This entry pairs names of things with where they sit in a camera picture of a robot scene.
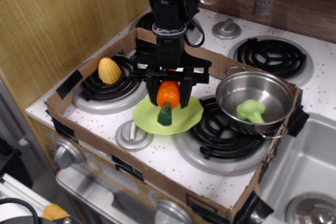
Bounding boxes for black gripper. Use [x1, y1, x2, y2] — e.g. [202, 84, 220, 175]
[131, 28, 212, 109]

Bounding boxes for orange toy carrot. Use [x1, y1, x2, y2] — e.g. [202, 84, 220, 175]
[156, 80, 180, 126]

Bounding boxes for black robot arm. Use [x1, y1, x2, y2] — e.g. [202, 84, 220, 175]
[131, 0, 212, 108]

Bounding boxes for light green plastic plate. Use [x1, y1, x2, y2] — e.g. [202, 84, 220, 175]
[133, 97, 203, 135]

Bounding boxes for yellow toy corn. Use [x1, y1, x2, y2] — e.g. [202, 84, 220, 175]
[98, 58, 122, 84]

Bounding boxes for back left stove burner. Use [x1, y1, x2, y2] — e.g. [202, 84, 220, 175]
[131, 12, 203, 45]

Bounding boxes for stove burner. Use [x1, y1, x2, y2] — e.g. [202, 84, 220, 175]
[174, 96, 270, 176]
[228, 36, 314, 87]
[72, 55, 147, 115]
[131, 12, 203, 45]

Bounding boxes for silver front stovetop knob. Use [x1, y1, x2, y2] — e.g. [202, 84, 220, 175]
[115, 120, 153, 152]

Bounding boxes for silver stovetop knob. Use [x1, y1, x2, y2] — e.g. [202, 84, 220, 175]
[115, 120, 153, 152]
[212, 18, 242, 40]

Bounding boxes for stainless steel pot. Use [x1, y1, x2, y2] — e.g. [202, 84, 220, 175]
[215, 67, 295, 139]

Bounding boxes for front left stove burner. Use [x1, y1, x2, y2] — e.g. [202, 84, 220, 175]
[72, 55, 147, 115]

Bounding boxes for front right stove burner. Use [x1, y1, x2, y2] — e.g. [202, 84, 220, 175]
[174, 96, 270, 176]

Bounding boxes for silver back stovetop knob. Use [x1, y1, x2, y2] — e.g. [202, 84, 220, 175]
[212, 18, 242, 40]

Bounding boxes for green toy broccoli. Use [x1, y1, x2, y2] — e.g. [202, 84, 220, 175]
[236, 99, 266, 124]

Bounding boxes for back right stove burner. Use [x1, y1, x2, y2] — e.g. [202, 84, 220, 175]
[228, 36, 314, 87]

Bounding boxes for silver left oven knob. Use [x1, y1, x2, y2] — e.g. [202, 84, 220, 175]
[54, 138, 86, 169]

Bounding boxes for silver oven knob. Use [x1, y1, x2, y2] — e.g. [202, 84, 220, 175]
[54, 138, 86, 169]
[154, 199, 194, 224]

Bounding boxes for silver right oven knob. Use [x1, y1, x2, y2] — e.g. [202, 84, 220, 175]
[154, 199, 194, 224]

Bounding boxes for silver oven door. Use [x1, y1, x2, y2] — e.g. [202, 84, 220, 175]
[56, 166, 155, 223]

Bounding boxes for silver sink basin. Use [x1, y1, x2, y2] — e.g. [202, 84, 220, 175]
[259, 114, 335, 223]

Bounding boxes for orange object bottom left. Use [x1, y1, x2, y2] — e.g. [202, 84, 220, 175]
[41, 204, 69, 221]

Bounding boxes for silver sink drain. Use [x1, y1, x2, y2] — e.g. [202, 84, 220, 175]
[285, 192, 335, 223]

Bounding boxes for black cable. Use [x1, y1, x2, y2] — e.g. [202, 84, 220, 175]
[0, 197, 40, 224]

